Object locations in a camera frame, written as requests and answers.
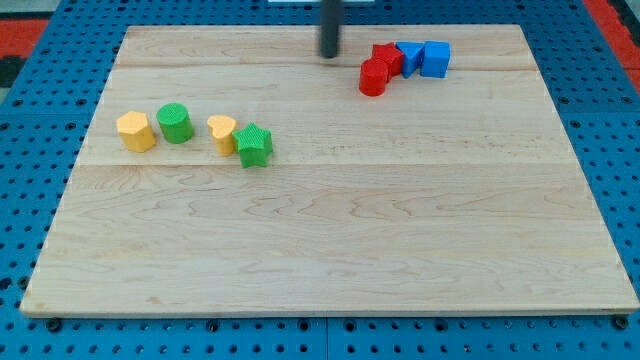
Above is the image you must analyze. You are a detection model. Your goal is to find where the yellow heart block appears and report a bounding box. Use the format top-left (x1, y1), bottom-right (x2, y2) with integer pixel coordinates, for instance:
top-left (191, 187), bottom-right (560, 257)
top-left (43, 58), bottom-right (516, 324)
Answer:
top-left (207, 115), bottom-right (237, 156)

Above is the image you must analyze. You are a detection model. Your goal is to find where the yellow hexagon block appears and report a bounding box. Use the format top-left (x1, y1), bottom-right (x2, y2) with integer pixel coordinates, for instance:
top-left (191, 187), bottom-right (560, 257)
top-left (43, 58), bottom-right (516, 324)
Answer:
top-left (116, 111), bottom-right (156, 153)

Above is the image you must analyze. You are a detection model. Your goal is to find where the green star block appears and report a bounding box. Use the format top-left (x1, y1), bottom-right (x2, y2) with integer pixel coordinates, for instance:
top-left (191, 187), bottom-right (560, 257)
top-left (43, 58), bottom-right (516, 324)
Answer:
top-left (232, 123), bottom-right (273, 168)

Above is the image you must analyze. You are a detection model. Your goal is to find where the wooden board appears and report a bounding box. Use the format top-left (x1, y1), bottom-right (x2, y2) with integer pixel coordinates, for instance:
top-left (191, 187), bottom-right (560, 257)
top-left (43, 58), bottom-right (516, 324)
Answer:
top-left (21, 25), bottom-right (639, 319)

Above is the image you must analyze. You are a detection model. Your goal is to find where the red cylinder block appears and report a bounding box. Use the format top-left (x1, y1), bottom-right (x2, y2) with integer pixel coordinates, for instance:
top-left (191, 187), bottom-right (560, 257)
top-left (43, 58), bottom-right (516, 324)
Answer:
top-left (359, 58), bottom-right (389, 97)

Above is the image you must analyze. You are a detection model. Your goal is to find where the red star block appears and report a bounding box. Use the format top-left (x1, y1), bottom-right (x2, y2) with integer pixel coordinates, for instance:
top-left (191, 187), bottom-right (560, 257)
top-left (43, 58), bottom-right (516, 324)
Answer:
top-left (372, 43), bottom-right (404, 80)

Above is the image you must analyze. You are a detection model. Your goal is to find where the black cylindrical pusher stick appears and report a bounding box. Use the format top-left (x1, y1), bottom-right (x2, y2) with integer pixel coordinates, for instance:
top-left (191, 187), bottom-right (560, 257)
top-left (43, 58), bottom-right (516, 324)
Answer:
top-left (319, 0), bottom-right (343, 59)

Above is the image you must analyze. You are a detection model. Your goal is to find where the green cylinder block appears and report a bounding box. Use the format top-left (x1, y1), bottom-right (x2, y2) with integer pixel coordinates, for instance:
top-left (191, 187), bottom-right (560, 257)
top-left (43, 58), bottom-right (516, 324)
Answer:
top-left (156, 103), bottom-right (194, 144)

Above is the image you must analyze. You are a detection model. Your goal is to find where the blue triangle block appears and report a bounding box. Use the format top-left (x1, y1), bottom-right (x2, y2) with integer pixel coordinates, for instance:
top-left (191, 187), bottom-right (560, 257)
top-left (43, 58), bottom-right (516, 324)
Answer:
top-left (395, 41), bottom-right (424, 78)

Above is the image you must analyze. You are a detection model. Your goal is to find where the blue cube block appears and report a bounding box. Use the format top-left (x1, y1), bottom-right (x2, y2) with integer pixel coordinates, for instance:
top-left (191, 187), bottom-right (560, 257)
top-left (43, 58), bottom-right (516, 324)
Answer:
top-left (420, 41), bottom-right (451, 78)

